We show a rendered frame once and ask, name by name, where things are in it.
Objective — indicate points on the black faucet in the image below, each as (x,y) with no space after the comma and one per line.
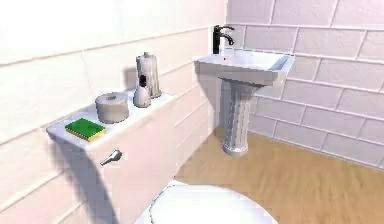
(217,40)

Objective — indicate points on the tall grey paper towel roll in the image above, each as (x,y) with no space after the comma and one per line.
(150,73)

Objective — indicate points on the small grey rounded bottle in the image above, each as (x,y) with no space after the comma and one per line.
(142,97)

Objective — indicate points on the grey toilet paper roll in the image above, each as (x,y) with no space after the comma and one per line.
(112,107)

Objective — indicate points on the green and yellow sponge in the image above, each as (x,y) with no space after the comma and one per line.
(85,129)

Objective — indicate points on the white toilet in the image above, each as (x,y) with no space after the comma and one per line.
(143,156)

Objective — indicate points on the white pedestal sink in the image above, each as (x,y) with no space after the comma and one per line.
(240,66)

